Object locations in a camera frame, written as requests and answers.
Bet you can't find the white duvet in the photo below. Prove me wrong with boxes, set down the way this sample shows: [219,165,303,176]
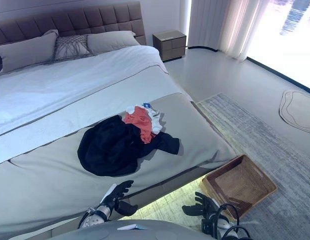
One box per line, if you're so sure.
[0,44,170,137]

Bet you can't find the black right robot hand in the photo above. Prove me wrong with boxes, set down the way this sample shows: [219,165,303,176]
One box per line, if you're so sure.
[181,191,221,221]

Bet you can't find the brown woven basket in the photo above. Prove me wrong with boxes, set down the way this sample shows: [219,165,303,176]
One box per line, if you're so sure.
[199,154,278,220]

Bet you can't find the brown nightstand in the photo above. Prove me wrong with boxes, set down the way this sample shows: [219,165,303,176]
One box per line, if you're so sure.
[152,29,188,63]

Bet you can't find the grey patterned cushion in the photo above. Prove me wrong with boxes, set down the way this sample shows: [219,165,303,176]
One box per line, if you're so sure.
[54,34,95,62]

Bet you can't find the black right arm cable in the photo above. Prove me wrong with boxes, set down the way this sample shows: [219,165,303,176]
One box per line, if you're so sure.
[212,203,251,240]

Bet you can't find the sheer white curtain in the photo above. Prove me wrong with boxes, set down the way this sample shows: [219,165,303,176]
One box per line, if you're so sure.
[187,0,265,62]

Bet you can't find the plain grey pillow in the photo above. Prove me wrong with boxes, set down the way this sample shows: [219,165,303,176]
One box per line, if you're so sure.
[86,30,141,56]
[0,29,60,75]

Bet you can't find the bright window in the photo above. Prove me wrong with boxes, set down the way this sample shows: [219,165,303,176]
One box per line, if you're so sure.
[247,0,310,93]

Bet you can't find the grey striped rug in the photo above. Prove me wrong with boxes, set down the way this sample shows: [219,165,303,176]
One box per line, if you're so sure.
[119,92,310,240]

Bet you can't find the brown tufted headboard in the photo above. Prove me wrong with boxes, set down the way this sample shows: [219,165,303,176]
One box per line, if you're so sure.
[0,1,147,47]

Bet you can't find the black garment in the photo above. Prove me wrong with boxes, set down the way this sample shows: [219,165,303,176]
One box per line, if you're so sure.
[77,114,181,178]

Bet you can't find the small beige floor mat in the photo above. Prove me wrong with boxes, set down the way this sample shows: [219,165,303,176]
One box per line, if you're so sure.
[278,89,310,135]

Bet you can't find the grey robot torso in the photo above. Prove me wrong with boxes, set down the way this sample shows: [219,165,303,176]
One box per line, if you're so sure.
[48,219,221,240]

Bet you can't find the orange garment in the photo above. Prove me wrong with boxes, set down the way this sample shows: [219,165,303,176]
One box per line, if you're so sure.
[123,105,157,145]

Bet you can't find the beige bed runner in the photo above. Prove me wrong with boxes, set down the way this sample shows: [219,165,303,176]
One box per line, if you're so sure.
[0,92,237,240]

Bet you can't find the large bed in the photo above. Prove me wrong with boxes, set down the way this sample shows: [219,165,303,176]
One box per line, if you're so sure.
[0,44,237,240]

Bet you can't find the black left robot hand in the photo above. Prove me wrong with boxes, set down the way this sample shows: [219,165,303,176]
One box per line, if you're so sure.
[97,180,138,217]

